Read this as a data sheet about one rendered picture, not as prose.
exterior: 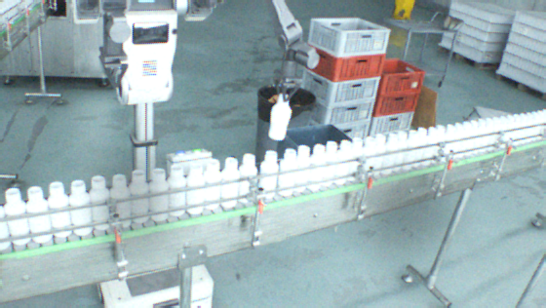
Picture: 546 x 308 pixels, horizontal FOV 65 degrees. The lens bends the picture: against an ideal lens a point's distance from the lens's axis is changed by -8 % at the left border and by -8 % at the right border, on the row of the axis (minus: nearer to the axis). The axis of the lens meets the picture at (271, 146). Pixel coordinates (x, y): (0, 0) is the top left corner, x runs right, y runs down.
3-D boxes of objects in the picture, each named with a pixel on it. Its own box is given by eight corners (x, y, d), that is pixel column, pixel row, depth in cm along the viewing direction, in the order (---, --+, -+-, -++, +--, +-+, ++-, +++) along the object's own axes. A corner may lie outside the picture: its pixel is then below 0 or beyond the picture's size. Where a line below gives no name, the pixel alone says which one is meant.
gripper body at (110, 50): (104, 63, 122) (104, 37, 119) (98, 53, 130) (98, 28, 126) (128, 62, 125) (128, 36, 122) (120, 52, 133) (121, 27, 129)
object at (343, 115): (323, 131, 400) (328, 107, 390) (294, 112, 428) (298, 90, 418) (371, 121, 433) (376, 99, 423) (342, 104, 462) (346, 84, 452)
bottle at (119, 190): (131, 216, 140) (129, 172, 132) (132, 229, 135) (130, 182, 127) (111, 217, 138) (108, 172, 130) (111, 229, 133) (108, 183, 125)
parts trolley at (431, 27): (395, 92, 586) (412, 18, 541) (369, 77, 627) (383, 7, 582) (447, 88, 636) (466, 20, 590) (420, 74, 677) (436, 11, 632)
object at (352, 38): (337, 57, 369) (342, 31, 359) (305, 43, 397) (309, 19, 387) (386, 54, 403) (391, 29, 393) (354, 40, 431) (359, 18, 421)
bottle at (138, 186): (126, 218, 138) (124, 173, 131) (138, 210, 143) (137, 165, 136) (140, 226, 136) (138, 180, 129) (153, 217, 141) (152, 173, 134)
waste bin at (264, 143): (264, 186, 351) (275, 109, 321) (239, 158, 385) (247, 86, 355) (314, 176, 372) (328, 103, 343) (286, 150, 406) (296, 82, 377)
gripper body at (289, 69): (288, 74, 168) (292, 55, 165) (301, 84, 160) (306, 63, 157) (272, 73, 165) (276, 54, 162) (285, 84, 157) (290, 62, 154)
